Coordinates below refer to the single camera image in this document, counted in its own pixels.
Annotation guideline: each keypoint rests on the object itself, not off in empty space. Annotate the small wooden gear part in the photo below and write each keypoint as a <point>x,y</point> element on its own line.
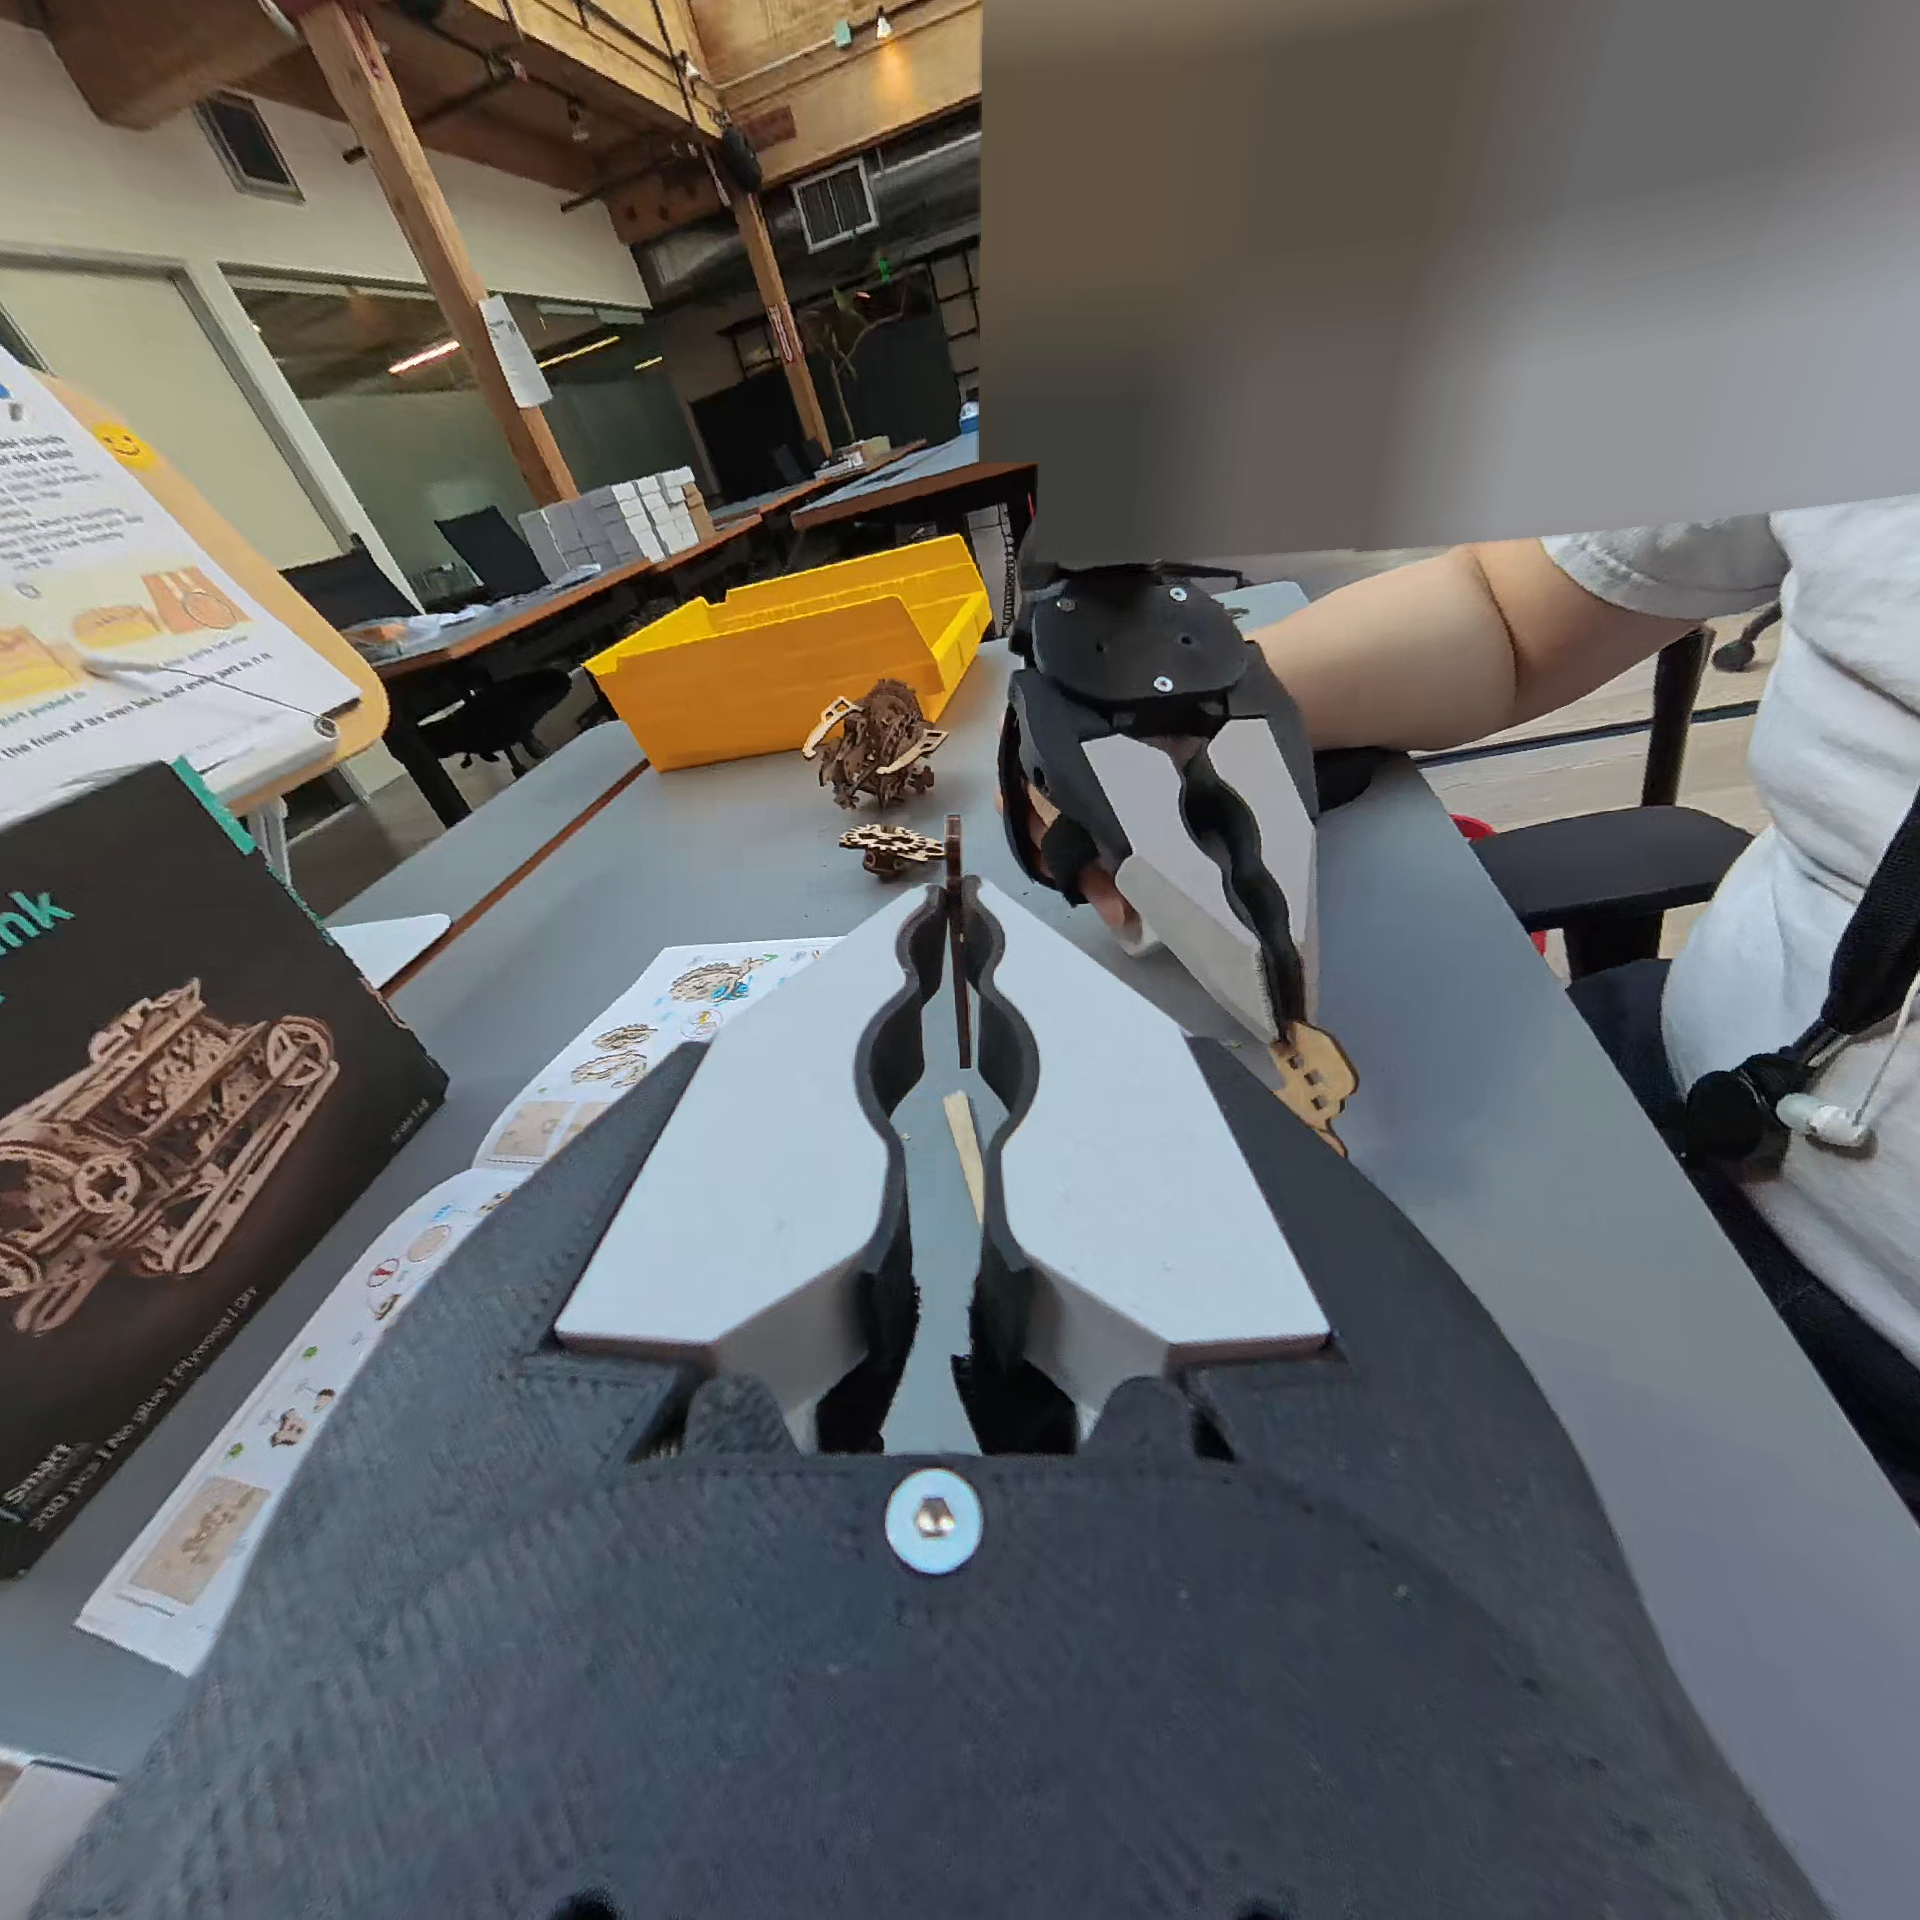
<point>893,844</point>

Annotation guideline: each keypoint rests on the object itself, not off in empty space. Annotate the wood-edged office desk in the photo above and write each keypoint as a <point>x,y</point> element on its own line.
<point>523,616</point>

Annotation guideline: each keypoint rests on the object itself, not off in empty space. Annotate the black office chair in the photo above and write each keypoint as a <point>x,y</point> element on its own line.
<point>352,588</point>
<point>491,547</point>

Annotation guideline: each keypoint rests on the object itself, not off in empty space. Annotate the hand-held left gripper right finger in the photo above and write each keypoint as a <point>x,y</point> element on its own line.
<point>1154,1200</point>

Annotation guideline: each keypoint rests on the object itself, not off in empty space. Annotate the wooden board with instruction sheet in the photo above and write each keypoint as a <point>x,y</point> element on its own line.
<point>135,600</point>

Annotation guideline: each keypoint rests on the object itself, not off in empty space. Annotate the black model kit box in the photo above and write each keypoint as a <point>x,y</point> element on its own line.
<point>166,1142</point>

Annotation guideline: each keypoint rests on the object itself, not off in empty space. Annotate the stack of white boxes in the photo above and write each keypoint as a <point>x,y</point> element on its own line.
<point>616,518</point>

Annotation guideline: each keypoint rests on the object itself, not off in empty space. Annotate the wooden gear model assembly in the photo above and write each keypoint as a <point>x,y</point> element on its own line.
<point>879,744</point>

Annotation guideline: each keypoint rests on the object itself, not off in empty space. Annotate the yellow plastic bin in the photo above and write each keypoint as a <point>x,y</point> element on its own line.
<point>781,676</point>

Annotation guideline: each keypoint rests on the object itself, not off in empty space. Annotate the black chair armrest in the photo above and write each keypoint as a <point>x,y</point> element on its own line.
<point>1606,863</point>

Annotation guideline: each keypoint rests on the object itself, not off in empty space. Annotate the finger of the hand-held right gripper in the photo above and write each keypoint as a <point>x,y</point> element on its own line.
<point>1283,840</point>
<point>1162,855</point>

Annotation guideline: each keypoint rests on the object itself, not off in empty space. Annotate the wooden ceiling post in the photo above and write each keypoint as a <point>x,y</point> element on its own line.
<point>434,255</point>

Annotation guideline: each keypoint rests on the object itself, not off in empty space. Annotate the person's right forearm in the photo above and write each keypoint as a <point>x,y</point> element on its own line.
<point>1424,645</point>

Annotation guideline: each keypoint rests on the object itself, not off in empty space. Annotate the white flat plate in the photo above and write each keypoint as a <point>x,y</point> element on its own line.
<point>387,949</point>

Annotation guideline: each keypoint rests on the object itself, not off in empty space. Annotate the person's right hand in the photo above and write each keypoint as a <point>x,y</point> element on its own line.
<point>1118,903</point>

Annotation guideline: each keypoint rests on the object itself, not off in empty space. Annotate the dark long desk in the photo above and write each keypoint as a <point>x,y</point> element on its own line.
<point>915,487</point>

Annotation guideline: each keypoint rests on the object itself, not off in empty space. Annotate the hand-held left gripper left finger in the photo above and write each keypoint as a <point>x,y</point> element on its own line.
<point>721,1200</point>

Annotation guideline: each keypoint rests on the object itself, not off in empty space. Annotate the white paper notice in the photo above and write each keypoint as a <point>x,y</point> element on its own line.
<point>517,348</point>

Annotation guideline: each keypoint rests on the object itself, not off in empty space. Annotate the thin wooden model strip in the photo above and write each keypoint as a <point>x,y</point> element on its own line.
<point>963,960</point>

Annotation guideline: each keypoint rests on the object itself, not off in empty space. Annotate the person's white shirt torso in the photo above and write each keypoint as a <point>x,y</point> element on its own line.
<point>1830,840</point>

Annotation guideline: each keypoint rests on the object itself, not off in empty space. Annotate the wooden model part with holes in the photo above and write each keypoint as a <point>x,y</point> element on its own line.
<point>1318,1080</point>

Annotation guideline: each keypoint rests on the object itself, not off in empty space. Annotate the white instruction booklet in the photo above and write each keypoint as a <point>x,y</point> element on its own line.
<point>450,1200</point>

